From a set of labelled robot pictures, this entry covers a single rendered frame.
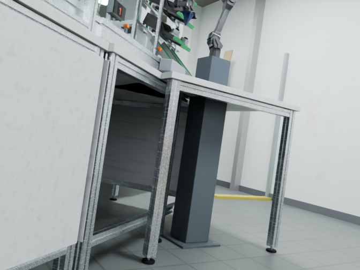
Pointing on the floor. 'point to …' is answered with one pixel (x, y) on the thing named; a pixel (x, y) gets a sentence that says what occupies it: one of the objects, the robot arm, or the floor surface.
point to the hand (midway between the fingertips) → (186, 19)
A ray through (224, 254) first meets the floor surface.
